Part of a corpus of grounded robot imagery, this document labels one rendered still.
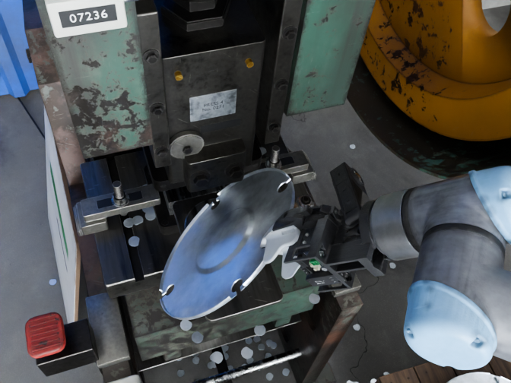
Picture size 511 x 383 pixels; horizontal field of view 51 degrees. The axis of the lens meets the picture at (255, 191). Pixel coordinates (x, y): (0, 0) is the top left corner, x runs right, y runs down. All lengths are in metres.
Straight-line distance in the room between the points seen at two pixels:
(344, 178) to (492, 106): 0.22
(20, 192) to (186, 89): 1.40
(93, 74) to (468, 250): 0.44
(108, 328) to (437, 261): 0.73
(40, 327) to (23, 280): 0.93
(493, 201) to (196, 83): 0.43
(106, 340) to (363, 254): 0.62
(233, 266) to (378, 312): 1.11
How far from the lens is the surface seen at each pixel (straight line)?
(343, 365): 1.77
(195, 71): 0.75
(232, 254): 0.82
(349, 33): 0.74
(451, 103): 0.85
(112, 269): 1.07
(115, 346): 1.08
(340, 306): 1.15
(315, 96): 0.80
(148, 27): 0.64
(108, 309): 1.11
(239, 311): 0.94
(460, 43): 0.88
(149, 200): 1.08
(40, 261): 1.93
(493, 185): 0.54
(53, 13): 0.55
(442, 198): 0.56
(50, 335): 0.98
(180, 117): 0.81
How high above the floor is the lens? 1.66
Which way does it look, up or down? 56 degrees down
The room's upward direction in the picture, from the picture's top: 8 degrees clockwise
